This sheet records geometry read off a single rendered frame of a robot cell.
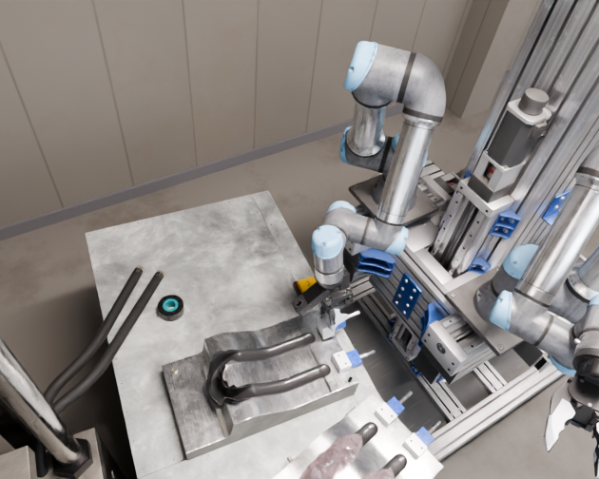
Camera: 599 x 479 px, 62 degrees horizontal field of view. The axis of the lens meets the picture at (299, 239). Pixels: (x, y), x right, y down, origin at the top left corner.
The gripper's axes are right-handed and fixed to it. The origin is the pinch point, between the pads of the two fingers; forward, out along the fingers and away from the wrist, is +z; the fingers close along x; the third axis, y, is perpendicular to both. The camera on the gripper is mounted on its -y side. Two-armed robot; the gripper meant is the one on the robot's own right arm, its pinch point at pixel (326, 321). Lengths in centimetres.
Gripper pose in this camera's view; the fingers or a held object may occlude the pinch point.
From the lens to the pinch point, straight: 148.7
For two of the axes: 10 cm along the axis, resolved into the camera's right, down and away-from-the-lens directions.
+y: 9.1, -3.4, 2.2
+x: -4.0, -6.3, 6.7
